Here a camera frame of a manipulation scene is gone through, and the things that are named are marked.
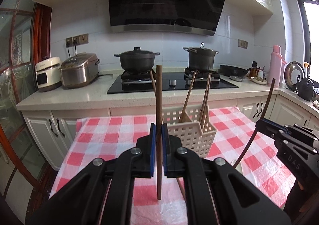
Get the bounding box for black frying pan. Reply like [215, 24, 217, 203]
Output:
[219, 65, 250, 78]

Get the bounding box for tall black stock pot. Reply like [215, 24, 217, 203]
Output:
[183, 42, 219, 72]

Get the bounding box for beige perforated utensil basket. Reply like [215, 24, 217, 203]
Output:
[162, 105, 217, 158]

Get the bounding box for condiment tray with jars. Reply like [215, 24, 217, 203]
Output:
[248, 61, 267, 85]

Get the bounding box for brown wooden chopstick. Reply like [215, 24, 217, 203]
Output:
[202, 73, 213, 126]
[232, 78, 276, 168]
[179, 70, 198, 123]
[156, 65, 162, 200]
[199, 72, 211, 123]
[149, 70, 157, 105]
[176, 178, 186, 201]

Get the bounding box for pink thermos bottle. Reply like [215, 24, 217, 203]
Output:
[268, 45, 287, 88]

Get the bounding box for black casserole pot with lid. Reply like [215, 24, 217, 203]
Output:
[114, 47, 160, 73]

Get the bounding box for white small cooker appliance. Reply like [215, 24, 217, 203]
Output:
[35, 57, 62, 92]

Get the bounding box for glass pot lid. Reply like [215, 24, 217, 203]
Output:
[284, 61, 305, 92]

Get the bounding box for wooden framed glass door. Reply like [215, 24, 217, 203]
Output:
[1, 0, 47, 222]

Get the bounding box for silver rice cooker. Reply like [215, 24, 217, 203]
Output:
[60, 53, 100, 89]

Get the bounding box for gold wall socket panel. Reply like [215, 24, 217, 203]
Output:
[65, 34, 89, 47]

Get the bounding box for white lower kitchen cabinets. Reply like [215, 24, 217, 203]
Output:
[16, 90, 319, 171]

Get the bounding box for gold wall switch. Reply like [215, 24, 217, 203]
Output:
[238, 39, 248, 49]

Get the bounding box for black kettle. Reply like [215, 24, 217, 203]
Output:
[296, 75, 314, 101]

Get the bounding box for black gas stove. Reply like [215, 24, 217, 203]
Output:
[107, 67, 238, 94]

